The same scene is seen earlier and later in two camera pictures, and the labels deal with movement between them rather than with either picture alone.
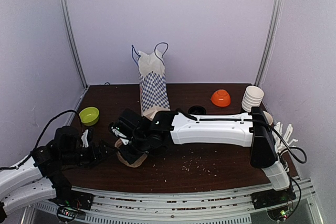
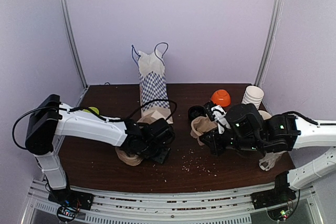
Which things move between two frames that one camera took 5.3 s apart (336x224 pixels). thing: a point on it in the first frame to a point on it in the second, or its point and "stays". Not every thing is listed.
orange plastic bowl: x=221 y=97 stays
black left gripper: x=96 y=158 to x=161 y=157
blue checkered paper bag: x=153 y=91 stays
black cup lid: x=197 y=110 stays
